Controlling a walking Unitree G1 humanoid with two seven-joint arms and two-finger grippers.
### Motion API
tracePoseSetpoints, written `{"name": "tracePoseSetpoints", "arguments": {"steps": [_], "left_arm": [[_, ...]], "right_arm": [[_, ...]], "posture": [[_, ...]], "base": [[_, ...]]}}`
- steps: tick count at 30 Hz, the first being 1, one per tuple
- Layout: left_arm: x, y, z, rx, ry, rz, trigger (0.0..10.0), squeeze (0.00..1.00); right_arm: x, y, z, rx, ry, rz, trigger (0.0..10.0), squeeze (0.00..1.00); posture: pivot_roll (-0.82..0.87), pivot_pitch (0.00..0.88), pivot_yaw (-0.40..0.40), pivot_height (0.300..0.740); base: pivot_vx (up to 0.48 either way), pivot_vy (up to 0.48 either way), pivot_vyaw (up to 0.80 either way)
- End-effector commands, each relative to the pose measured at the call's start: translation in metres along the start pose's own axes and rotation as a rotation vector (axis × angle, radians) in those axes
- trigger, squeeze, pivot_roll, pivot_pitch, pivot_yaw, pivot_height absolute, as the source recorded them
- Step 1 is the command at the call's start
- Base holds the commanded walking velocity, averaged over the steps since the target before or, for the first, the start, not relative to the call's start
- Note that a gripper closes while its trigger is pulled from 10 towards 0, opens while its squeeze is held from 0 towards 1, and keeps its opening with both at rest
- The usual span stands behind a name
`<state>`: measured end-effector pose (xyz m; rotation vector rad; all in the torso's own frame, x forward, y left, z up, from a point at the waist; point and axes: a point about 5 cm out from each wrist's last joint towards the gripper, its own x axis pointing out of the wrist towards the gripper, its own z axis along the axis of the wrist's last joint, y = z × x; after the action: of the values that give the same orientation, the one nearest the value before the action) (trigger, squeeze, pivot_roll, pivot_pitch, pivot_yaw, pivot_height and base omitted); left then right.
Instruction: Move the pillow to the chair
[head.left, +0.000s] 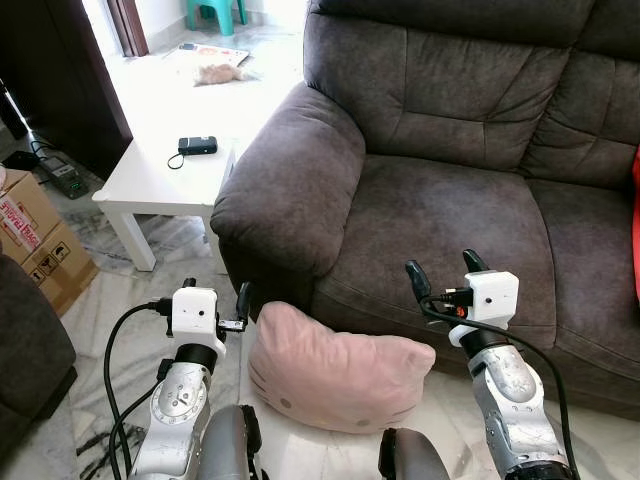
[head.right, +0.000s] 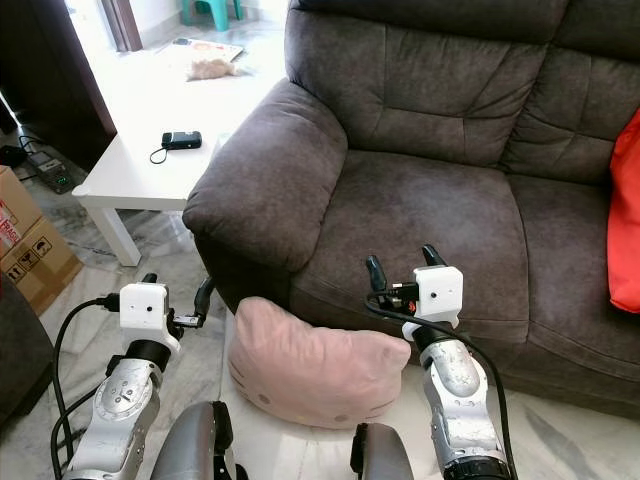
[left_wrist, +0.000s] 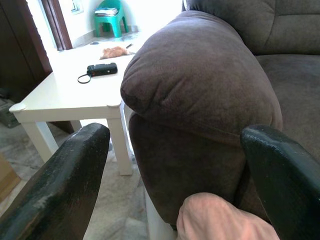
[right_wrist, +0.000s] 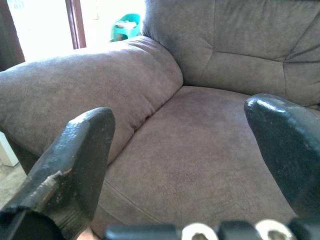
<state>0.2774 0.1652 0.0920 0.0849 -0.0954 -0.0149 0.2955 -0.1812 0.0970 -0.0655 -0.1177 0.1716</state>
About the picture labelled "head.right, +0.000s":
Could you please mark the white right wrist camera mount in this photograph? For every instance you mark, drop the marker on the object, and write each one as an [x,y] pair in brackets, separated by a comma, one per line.
[440,293]

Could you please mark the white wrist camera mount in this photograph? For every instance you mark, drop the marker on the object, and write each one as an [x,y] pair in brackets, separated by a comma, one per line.
[143,308]
[440,293]

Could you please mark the dark grey fabric sofa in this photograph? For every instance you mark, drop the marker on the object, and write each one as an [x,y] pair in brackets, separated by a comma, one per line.
[420,220]

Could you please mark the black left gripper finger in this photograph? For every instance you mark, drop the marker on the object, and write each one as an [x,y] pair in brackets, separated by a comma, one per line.
[206,297]
[148,279]

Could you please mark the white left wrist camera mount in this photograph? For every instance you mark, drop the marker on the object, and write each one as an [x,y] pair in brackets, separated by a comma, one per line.
[143,308]

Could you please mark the grey power strip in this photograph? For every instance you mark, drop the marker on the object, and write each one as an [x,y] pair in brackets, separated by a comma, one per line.
[52,174]

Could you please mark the dark grey armchair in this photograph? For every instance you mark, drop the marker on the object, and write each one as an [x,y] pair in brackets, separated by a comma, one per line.
[22,360]

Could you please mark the pink cat face pillow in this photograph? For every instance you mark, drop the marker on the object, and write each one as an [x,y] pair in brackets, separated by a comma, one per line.
[310,370]

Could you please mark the white side table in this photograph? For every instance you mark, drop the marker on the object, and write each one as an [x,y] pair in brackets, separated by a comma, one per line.
[150,180]

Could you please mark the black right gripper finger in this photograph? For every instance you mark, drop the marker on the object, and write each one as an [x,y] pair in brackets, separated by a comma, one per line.
[433,256]
[376,274]

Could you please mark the teal plastic stool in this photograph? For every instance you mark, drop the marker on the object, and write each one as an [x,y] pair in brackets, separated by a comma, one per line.
[212,10]

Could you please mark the grey left robot leg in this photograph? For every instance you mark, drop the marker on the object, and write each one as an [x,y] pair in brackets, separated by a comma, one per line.
[200,445]

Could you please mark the grey robot leg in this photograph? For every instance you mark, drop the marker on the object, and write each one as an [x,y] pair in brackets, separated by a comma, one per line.
[200,445]
[380,455]

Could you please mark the brown cardboard box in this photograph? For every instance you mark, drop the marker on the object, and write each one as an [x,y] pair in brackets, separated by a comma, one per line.
[40,245]

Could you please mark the magazine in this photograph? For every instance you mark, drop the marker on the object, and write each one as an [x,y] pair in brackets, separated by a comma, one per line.
[210,48]

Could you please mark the grey right robot leg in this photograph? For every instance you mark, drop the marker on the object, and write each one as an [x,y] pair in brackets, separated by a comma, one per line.
[380,455]

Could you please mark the beige furry toy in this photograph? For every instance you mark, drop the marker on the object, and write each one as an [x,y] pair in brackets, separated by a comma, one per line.
[212,70]

